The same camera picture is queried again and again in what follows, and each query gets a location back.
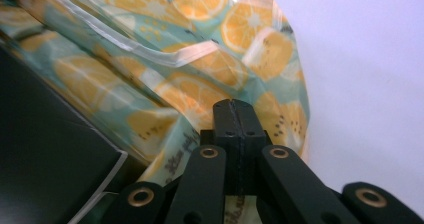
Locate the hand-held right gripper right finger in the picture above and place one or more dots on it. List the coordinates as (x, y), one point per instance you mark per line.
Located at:
(251, 130)

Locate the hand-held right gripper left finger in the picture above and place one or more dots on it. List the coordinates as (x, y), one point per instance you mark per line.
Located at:
(226, 134)

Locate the orange slice print bag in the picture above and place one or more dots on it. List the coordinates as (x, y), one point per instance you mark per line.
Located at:
(166, 67)

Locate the black box with white edge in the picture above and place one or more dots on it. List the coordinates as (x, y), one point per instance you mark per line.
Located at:
(43, 150)

